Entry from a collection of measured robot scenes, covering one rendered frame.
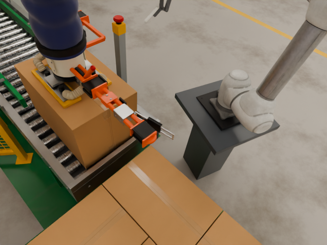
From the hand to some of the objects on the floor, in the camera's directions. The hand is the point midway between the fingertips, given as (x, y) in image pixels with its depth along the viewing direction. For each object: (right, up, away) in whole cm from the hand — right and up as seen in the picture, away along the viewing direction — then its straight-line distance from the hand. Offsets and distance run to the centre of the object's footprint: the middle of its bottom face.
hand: (131, 4), depth 80 cm
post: (-29, -33, +160) cm, 166 cm away
